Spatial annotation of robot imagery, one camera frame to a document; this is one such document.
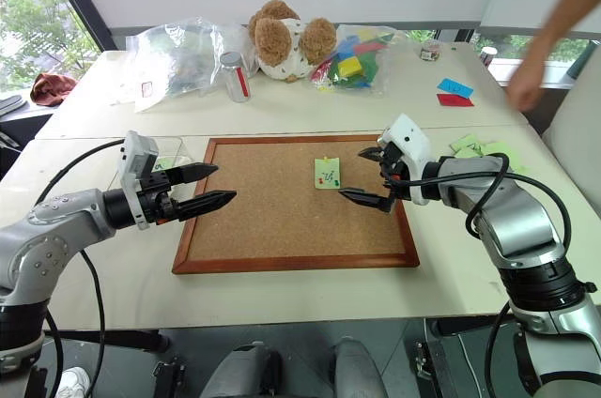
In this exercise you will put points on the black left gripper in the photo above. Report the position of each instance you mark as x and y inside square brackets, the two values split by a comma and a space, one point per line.
[156, 201]

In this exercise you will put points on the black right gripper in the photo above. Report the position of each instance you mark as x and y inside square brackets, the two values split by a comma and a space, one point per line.
[393, 170]

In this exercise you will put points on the person's bare forearm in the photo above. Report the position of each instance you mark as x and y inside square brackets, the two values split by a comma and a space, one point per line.
[568, 4]

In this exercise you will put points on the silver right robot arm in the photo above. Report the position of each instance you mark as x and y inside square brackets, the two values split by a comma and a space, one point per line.
[516, 219]

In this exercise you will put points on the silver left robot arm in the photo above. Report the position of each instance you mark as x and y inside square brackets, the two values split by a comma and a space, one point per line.
[51, 234]

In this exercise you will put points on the green sticky note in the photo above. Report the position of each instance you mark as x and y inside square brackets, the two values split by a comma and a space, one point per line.
[328, 170]

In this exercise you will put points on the wood-framed cork board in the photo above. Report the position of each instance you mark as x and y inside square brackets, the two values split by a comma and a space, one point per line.
[263, 210]

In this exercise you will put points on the person's bare hand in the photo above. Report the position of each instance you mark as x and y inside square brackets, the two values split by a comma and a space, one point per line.
[525, 86]

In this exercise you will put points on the clear plastic box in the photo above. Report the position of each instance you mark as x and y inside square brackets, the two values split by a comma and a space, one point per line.
[170, 154]

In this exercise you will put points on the clear jar with metal lid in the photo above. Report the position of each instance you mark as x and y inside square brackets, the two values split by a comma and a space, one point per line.
[235, 81]

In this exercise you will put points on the red paper card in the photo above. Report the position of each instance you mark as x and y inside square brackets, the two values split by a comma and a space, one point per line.
[454, 100]

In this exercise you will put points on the bag of coloured blocks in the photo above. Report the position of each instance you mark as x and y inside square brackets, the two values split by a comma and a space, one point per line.
[357, 62]

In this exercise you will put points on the pile of green cards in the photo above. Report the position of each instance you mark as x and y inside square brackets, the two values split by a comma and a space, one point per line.
[488, 149]

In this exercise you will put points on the blue paper card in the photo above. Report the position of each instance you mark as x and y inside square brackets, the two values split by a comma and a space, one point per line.
[454, 87]

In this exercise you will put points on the clear plastic bag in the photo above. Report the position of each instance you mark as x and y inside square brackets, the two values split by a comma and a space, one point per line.
[183, 60]

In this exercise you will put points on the small glass jar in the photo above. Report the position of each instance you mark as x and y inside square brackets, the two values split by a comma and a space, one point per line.
[430, 50]

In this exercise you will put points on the brown and white plush toy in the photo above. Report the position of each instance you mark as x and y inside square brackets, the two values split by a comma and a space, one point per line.
[282, 46]

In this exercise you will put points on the small dark jar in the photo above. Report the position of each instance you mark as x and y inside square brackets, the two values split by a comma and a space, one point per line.
[487, 56]

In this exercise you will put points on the red crumpled cloth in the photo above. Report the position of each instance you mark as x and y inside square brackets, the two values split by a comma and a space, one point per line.
[52, 88]

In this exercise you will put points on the dark rounded robot leg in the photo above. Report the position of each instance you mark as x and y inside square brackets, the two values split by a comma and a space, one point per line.
[244, 370]
[359, 367]

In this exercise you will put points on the grey flat object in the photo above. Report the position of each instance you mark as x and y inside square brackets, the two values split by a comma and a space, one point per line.
[10, 104]

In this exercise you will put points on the white shoe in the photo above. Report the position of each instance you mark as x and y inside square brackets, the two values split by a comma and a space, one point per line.
[75, 383]

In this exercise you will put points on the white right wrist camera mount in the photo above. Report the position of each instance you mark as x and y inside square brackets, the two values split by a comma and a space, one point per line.
[413, 144]

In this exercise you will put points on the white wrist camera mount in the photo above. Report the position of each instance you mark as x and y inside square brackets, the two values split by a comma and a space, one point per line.
[135, 161]
[413, 144]

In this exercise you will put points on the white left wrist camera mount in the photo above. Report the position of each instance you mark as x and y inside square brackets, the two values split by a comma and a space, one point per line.
[135, 161]

